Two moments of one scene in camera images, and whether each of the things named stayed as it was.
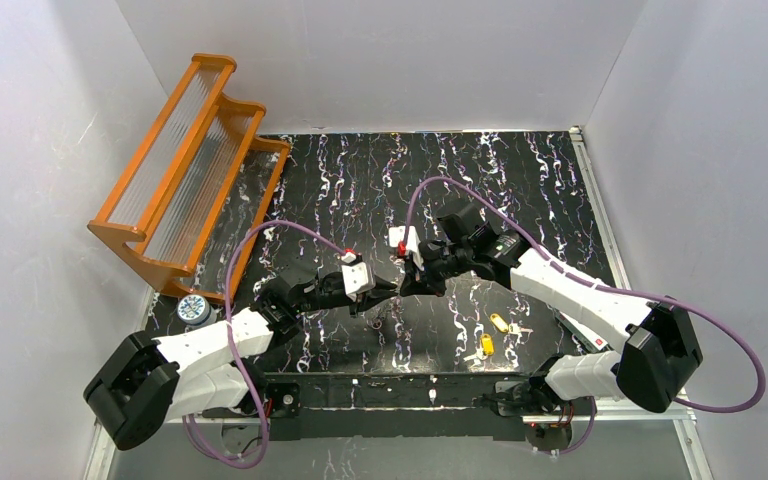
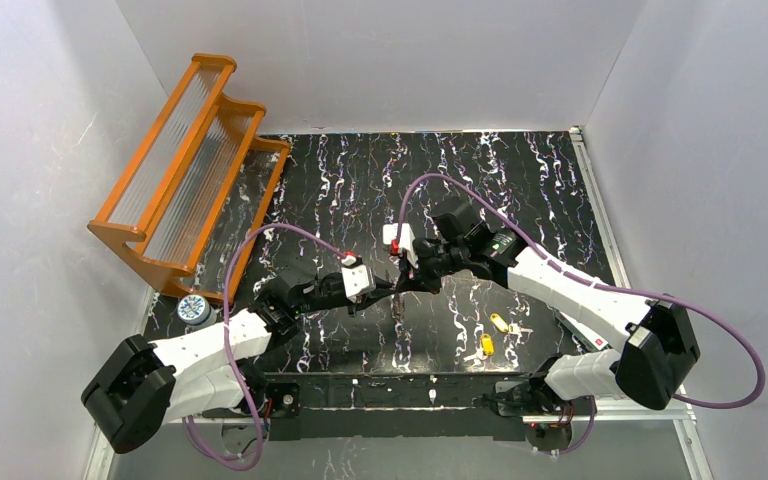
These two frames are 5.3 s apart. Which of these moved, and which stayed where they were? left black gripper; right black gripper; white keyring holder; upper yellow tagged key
Moved: white keyring holder
Stayed: upper yellow tagged key; left black gripper; right black gripper
